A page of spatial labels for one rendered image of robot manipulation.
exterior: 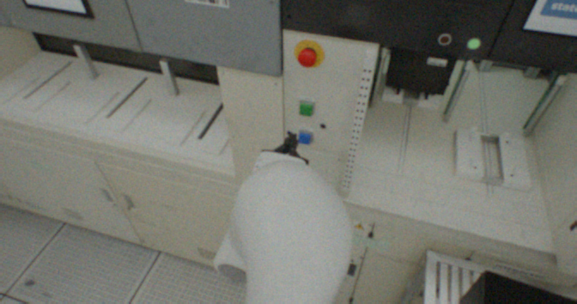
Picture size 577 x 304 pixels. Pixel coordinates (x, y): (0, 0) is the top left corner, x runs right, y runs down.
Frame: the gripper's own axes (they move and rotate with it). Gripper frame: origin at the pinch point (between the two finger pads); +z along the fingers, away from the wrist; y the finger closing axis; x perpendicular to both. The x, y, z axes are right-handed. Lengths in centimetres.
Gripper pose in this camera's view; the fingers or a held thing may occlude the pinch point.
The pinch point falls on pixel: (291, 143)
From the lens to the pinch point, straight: 81.1
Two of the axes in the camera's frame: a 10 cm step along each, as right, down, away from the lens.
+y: 9.6, 2.1, -2.0
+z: 3.0, -6.9, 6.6
